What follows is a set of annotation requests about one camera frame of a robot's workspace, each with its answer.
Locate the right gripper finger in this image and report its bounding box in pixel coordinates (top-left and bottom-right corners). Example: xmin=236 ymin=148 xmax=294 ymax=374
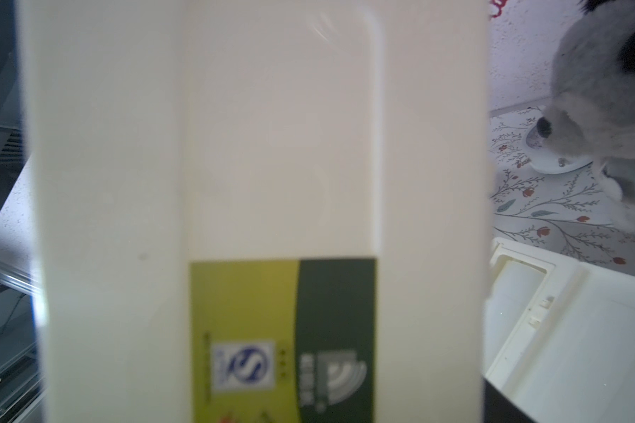
xmin=483 ymin=379 xmax=534 ymax=423

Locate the grey husky plush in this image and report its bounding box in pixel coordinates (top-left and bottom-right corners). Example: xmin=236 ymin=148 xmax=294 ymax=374
xmin=537 ymin=1 xmax=635 ymax=234

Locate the cream wrap dispenser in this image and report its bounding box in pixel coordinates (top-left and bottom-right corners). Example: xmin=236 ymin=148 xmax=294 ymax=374
xmin=483 ymin=238 xmax=635 ymax=422

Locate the floral table mat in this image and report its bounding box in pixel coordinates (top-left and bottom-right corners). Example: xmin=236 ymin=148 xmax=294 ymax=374
xmin=488 ymin=107 xmax=635 ymax=276

